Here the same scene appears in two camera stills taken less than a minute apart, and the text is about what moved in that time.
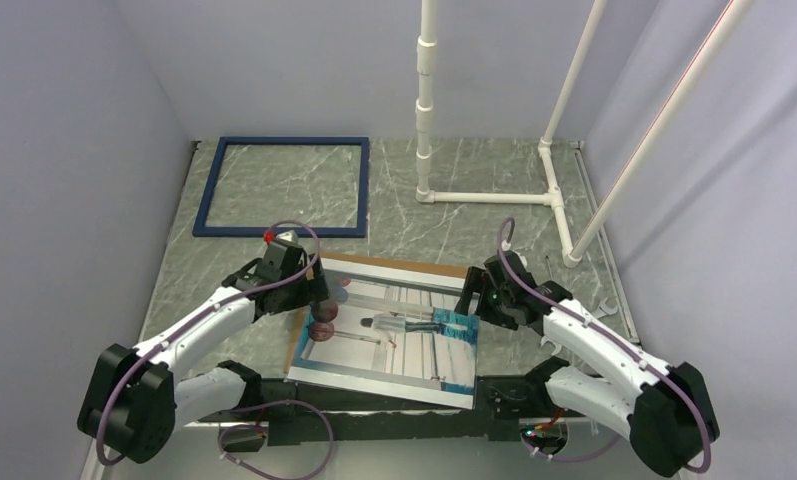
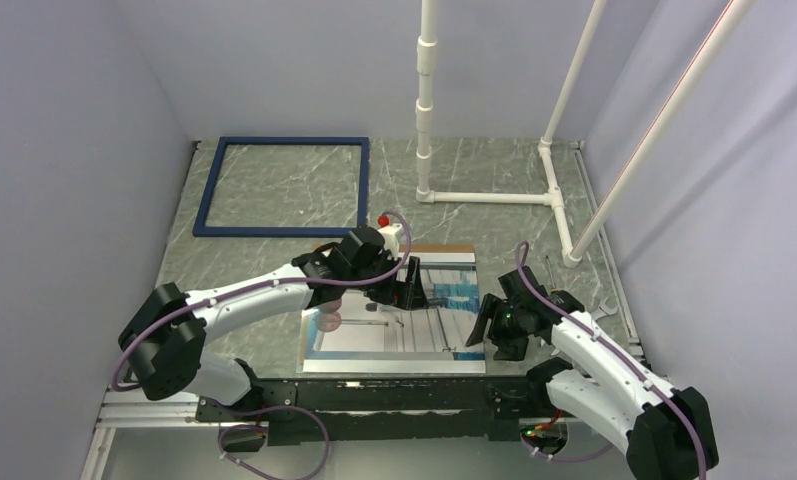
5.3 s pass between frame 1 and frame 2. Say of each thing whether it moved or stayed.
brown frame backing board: moved
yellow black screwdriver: stayed
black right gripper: moved
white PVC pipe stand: stayed
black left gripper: moved
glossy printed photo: stayed
